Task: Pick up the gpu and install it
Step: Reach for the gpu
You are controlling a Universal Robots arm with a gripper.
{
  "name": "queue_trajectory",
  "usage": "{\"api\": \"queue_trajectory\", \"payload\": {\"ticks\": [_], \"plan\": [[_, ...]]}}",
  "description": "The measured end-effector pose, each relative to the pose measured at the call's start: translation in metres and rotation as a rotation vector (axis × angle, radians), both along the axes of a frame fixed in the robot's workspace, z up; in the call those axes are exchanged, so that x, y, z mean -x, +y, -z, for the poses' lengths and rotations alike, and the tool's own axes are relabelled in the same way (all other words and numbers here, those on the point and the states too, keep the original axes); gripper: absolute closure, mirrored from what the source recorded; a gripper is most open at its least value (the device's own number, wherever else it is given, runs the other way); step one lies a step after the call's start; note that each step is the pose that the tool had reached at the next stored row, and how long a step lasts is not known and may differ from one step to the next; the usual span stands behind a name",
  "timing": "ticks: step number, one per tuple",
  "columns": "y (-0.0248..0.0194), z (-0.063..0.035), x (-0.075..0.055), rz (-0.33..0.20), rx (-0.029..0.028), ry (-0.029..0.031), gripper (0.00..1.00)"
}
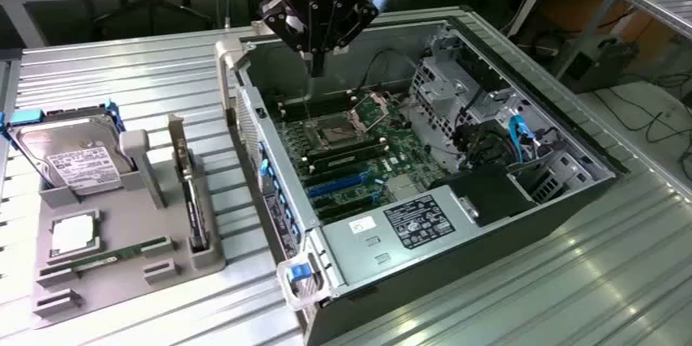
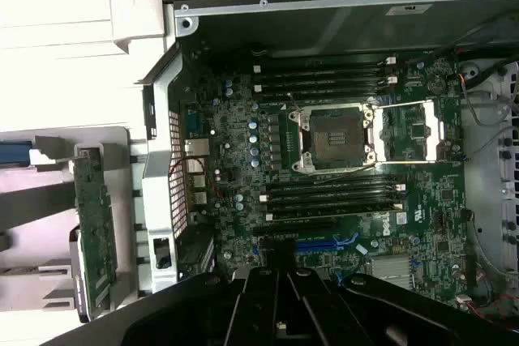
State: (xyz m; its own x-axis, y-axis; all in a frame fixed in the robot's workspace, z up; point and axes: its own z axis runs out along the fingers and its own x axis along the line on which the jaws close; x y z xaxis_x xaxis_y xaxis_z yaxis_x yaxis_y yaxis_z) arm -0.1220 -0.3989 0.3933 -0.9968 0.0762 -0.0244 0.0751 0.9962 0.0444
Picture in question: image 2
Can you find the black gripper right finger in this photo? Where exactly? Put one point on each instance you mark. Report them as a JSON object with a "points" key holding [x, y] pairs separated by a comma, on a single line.
{"points": [[316, 313]]}

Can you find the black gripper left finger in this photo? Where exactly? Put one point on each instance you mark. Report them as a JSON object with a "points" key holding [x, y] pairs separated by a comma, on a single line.
{"points": [[251, 313]]}

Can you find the blue expansion slot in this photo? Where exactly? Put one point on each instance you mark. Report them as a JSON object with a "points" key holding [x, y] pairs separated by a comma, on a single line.
{"points": [[320, 246]]}

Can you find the silver chipset heatsink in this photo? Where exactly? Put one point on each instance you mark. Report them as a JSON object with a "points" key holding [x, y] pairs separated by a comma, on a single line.
{"points": [[391, 271]]}

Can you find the black RAM slot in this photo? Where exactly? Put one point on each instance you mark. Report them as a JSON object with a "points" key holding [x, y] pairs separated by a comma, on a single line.
{"points": [[332, 205], [324, 95], [332, 196], [324, 75], [324, 65], [324, 85], [332, 215], [332, 187]]}

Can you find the thin locking lever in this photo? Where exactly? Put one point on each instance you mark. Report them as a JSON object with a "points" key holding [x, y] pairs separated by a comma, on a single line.
{"points": [[353, 171]]}

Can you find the green motherboard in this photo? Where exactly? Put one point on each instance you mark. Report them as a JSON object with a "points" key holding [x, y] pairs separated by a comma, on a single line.
{"points": [[438, 200]]}

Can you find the open PC case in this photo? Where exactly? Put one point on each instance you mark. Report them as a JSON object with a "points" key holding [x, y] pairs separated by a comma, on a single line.
{"points": [[158, 167]]}

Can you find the metal port stack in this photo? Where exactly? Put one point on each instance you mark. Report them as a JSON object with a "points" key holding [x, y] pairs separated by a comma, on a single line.
{"points": [[196, 147]]}

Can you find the CPU socket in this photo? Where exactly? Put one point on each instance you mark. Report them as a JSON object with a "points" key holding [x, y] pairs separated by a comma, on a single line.
{"points": [[332, 135]]}

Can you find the metal socket cover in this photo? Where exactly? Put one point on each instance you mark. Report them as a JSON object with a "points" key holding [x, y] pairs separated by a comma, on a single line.
{"points": [[379, 139]]}

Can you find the grey parts rack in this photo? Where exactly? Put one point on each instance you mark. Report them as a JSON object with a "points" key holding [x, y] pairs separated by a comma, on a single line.
{"points": [[121, 147]]}

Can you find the grey metal drive cage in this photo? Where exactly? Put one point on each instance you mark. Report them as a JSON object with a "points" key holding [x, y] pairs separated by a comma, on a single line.
{"points": [[486, 184]]}

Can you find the coin cell battery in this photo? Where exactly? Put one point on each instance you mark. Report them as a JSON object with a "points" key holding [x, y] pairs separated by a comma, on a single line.
{"points": [[437, 86]]}

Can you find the hard disk drive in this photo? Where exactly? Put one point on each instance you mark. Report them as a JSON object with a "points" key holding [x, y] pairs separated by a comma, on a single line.
{"points": [[16, 153]]}

